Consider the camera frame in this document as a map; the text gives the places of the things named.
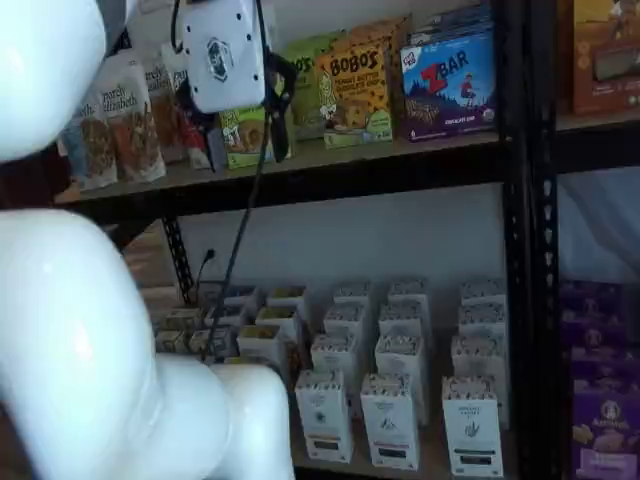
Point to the yellow white granola box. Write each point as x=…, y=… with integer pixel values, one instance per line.
x=260, y=337
x=275, y=315
x=250, y=361
x=285, y=295

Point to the granola bag red label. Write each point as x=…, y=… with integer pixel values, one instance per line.
x=194, y=137

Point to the white granola bag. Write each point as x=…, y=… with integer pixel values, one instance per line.
x=162, y=115
x=95, y=145

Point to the green cereal box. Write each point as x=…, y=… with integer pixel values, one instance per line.
x=182, y=319
x=170, y=340

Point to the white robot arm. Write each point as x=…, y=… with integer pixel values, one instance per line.
x=75, y=325

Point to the granola bag orange label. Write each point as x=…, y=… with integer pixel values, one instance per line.
x=130, y=135

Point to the green Bobo's apple pie box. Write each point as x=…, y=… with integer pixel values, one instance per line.
x=245, y=140
x=307, y=100

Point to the blue ZBar box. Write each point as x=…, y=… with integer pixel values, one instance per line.
x=450, y=25
x=445, y=90

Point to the black metal shelf unit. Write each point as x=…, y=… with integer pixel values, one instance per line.
x=350, y=172
x=545, y=250

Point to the purple snack box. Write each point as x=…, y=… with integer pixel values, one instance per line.
x=605, y=372
x=600, y=335
x=592, y=300
x=605, y=440

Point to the white tea box green strip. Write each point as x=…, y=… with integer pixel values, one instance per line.
x=472, y=430
x=477, y=355
x=480, y=317
x=482, y=291

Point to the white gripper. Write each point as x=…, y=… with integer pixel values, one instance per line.
x=225, y=55

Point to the white tea box pink strip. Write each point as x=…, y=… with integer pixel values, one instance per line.
x=407, y=290
x=397, y=350
x=389, y=425
x=402, y=317

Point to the yellow Bobo's peanut butter box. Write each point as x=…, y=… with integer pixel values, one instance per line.
x=385, y=35
x=352, y=95

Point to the orange brown snack box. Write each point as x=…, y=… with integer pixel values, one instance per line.
x=600, y=90

